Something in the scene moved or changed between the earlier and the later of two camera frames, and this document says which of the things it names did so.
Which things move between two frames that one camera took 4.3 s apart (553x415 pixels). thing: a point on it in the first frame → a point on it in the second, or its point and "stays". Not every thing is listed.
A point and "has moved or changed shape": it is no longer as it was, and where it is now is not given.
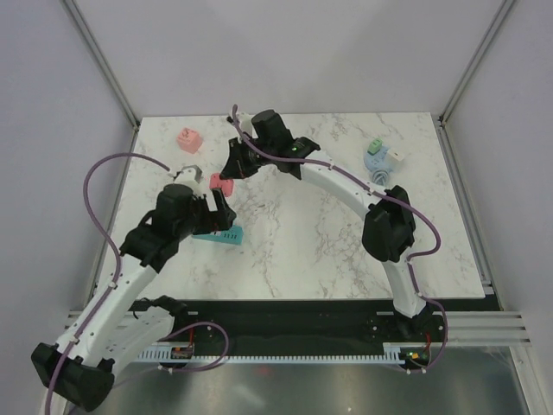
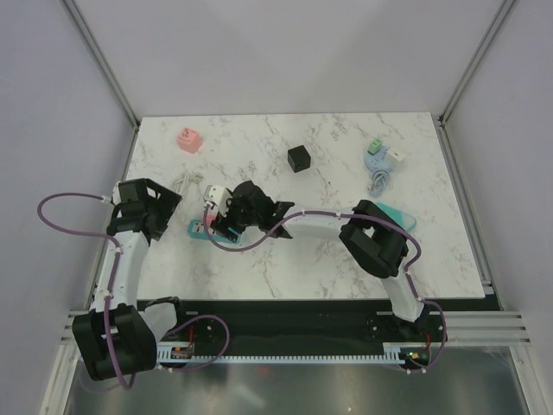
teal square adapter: x=232 y=235 stays
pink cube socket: x=189 y=140 stays
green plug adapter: x=375 y=146 stays
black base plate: x=417 y=344 stays
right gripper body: x=247 y=158 → x=236 y=218
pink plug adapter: x=226 y=186 has moved or changed shape
